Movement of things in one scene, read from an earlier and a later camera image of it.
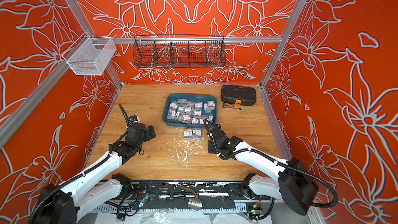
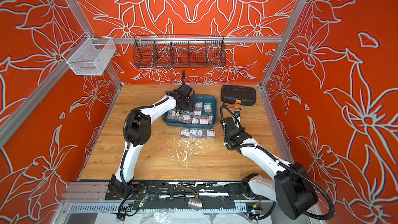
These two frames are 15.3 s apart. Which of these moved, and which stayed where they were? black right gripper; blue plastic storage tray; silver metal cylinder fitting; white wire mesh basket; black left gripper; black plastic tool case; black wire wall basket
Moved: black left gripper; black right gripper
Stayed: white wire mesh basket; black plastic tool case; silver metal cylinder fitting; black wire wall basket; blue plastic storage tray
